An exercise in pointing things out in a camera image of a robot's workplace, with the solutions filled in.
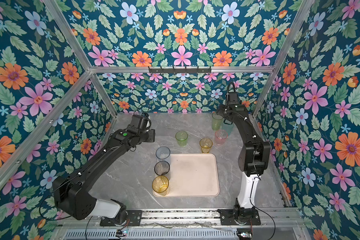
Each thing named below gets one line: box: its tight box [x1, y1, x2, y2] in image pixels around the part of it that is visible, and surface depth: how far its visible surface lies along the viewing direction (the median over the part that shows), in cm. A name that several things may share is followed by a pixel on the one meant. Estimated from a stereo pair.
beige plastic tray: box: [152, 153, 220, 198], surface depth 90 cm
